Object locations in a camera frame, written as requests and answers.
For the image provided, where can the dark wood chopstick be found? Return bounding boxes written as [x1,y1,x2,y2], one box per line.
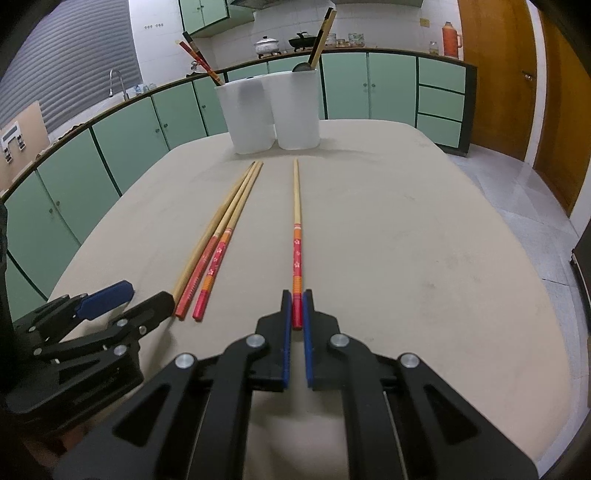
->
[308,8,332,70]

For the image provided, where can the orange thermos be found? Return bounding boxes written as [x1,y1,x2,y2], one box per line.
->
[442,21,463,59]

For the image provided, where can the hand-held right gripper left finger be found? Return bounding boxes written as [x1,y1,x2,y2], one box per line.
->
[55,290,293,480]

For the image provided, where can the black cabinet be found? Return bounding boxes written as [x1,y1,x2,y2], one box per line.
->
[571,234,591,325]

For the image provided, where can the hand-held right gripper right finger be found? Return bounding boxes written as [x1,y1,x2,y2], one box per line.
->
[302,290,539,480]

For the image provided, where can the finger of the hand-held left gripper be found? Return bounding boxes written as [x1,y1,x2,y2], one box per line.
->
[13,280,135,344]
[99,290,177,346]

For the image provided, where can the green wall cabinets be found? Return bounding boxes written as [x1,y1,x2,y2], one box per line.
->
[178,0,256,38]

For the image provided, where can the brown cardboard box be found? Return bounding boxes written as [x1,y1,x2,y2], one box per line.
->
[0,101,50,197]

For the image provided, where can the grey window blind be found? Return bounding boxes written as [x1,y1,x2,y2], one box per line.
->
[0,0,142,136]

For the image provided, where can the black red-patterned chopstick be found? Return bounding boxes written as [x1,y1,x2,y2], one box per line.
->
[181,31,226,86]
[177,40,223,86]

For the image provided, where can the white cooking pot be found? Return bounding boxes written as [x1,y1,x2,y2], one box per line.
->
[253,35,282,59]

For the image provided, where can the wooden door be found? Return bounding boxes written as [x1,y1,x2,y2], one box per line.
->
[531,9,591,217]
[457,0,542,162]

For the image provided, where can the metal faucet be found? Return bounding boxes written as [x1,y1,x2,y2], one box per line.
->
[109,68,131,101]

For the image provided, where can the white twin utensil holder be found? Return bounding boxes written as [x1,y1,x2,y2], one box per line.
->
[215,69,322,156]

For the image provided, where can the black wok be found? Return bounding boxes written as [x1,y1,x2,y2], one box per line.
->
[288,31,324,51]

